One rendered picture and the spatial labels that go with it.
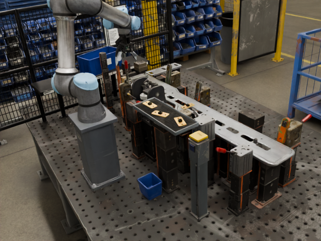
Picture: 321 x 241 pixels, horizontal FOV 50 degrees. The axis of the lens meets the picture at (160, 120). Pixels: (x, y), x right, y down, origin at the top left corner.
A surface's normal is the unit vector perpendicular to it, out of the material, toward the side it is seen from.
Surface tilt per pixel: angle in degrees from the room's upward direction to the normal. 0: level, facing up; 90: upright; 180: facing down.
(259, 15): 90
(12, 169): 0
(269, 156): 0
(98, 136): 90
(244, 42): 91
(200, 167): 90
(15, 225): 0
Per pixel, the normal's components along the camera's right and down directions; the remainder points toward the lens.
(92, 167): -0.27, 0.51
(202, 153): 0.58, 0.36
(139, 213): -0.07, -0.87
